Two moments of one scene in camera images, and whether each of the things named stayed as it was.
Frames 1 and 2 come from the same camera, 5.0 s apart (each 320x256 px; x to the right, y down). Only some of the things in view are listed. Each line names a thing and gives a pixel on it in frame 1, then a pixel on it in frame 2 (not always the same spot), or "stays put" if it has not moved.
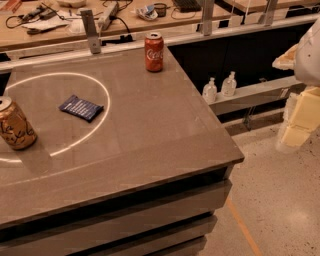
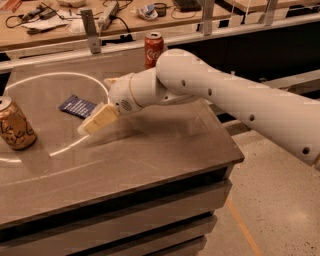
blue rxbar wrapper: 81,108 stays put
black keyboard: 189,6 stays put
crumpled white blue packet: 147,12 stays put
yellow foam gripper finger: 287,60 → 120,94
